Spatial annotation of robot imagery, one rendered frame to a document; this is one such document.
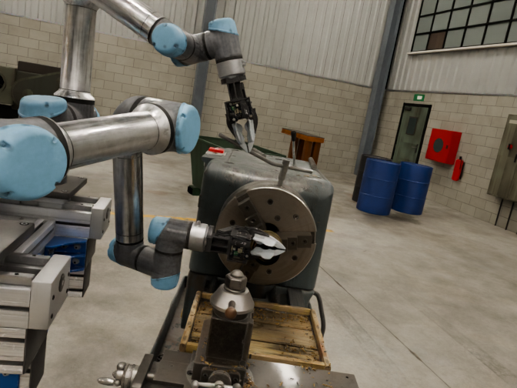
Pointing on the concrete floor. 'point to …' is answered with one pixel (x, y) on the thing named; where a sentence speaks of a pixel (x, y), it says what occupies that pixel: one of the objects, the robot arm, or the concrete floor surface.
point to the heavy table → (305, 145)
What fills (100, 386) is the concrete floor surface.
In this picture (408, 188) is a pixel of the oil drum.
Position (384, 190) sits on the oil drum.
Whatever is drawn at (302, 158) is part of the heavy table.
